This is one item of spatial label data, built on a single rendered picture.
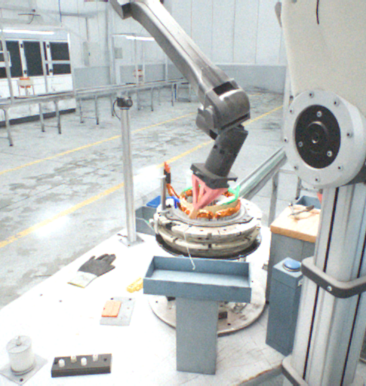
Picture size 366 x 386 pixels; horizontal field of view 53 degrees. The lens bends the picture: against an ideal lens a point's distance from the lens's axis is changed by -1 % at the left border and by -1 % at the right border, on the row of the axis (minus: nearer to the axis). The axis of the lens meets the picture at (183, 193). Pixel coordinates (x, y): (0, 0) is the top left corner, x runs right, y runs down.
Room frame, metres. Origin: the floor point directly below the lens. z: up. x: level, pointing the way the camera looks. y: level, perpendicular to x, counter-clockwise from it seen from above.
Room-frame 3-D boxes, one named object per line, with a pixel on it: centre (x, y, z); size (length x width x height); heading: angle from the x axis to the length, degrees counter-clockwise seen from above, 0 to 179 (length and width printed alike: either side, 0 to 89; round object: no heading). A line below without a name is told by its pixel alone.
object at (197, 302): (0.76, -0.04, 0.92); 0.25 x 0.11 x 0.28; 82
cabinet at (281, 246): (1.05, -0.39, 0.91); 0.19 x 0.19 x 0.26; 58
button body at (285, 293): (0.83, -0.28, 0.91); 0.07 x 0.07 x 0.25; 43
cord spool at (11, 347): (0.74, 0.42, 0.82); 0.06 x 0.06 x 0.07
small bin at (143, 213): (1.57, 0.16, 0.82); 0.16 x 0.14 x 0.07; 62
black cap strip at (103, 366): (0.74, 0.26, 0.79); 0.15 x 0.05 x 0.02; 96
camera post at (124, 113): (1.44, 0.23, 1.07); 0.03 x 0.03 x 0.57; 38
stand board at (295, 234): (1.04, -0.39, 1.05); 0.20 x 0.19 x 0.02; 148
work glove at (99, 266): (1.21, 0.34, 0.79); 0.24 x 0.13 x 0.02; 153
